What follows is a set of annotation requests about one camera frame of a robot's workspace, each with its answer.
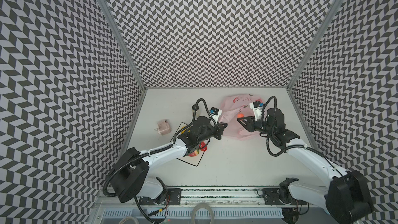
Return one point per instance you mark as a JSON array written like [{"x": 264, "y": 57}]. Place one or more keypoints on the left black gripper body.
[{"x": 212, "y": 132}]

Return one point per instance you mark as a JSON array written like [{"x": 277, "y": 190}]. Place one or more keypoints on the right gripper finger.
[
  {"x": 249, "y": 126},
  {"x": 247, "y": 120}
]

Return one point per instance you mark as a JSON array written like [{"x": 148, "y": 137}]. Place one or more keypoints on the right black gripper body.
[{"x": 253, "y": 124}]

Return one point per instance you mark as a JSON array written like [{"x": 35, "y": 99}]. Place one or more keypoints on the pink plastic bag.
[{"x": 231, "y": 106}]

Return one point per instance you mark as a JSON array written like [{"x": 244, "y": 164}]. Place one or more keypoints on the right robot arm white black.
[{"x": 345, "y": 195}]

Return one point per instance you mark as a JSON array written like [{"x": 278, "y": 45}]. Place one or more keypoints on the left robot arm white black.
[{"x": 128, "y": 178}]

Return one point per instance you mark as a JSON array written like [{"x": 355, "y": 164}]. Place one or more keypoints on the pink block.
[{"x": 163, "y": 127}]

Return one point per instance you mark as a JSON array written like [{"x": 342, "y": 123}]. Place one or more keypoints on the clear tube loop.
[{"x": 202, "y": 210}]

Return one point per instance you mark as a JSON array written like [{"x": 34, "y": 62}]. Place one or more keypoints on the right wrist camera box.
[{"x": 257, "y": 108}]

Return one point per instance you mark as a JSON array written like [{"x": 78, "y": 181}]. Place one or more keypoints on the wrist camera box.
[
  {"x": 257, "y": 108},
  {"x": 215, "y": 113}
]

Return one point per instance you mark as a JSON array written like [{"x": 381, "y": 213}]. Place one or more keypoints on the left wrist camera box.
[{"x": 215, "y": 113}]

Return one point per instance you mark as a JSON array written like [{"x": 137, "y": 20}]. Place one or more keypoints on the aluminium front rail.
[{"x": 244, "y": 196}]

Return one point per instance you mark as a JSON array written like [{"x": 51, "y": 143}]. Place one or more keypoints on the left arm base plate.
[{"x": 172, "y": 196}]

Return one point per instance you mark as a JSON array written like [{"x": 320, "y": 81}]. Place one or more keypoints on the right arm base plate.
[{"x": 273, "y": 196}]

